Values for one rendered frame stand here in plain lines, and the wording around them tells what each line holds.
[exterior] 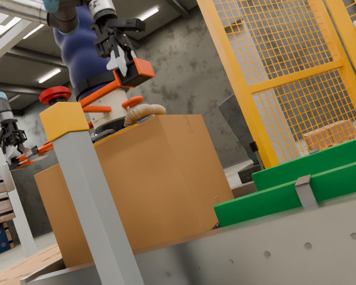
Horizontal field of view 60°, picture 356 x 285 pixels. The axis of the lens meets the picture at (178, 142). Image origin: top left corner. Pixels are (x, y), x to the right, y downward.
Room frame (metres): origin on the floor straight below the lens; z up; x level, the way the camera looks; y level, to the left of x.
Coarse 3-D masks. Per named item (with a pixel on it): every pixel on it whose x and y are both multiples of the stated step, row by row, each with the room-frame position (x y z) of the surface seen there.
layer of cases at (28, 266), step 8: (48, 248) 2.52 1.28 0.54; (56, 248) 2.30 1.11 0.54; (32, 256) 2.39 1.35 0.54; (40, 256) 2.18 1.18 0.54; (48, 256) 2.01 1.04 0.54; (56, 256) 1.87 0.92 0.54; (16, 264) 2.27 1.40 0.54; (24, 264) 2.08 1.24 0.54; (32, 264) 1.93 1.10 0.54; (40, 264) 1.79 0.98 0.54; (0, 272) 2.17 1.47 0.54; (8, 272) 1.99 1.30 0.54; (16, 272) 1.85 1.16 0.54; (24, 272) 1.72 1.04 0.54; (32, 272) 1.62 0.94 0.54; (0, 280) 1.76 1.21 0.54; (8, 280) 1.64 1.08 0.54; (16, 280) 1.54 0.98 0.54
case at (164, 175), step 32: (160, 128) 0.96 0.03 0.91; (192, 128) 1.17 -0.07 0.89; (128, 160) 1.02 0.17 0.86; (160, 160) 0.98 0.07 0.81; (192, 160) 1.07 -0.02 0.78; (64, 192) 1.15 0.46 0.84; (128, 192) 1.04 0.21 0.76; (160, 192) 1.00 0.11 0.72; (192, 192) 0.98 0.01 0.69; (224, 192) 1.24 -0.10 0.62; (64, 224) 1.17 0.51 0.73; (128, 224) 1.06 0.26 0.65; (160, 224) 1.01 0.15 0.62; (192, 224) 0.97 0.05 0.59; (64, 256) 1.20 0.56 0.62
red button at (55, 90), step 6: (48, 90) 0.66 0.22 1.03; (54, 90) 0.66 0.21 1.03; (60, 90) 0.67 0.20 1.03; (66, 90) 0.68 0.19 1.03; (42, 96) 0.67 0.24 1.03; (48, 96) 0.67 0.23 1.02; (54, 96) 0.67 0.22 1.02; (60, 96) 0.68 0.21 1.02; (66, 96) 0.70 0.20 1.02; (42, 102) 0.69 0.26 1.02; (48, 102) 0.69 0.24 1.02; (54, 102) 0.68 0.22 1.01
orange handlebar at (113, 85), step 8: (104, 88) 0.94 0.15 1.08; (112, 88) 0.93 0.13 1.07; (88, 96) 0.96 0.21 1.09; (96, 96) 0.95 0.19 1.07; (136, 96) 1.18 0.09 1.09; (88, 104) 0.98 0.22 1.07; (128, 104) 1.19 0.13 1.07; (136, 104) 1.23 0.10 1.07; (88, 112) 1.07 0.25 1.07; (96, 112) 1.11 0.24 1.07; (104, 112) 1.15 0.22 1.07; (48, 144) 1.38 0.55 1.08; (40, 152) 1.41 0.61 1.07
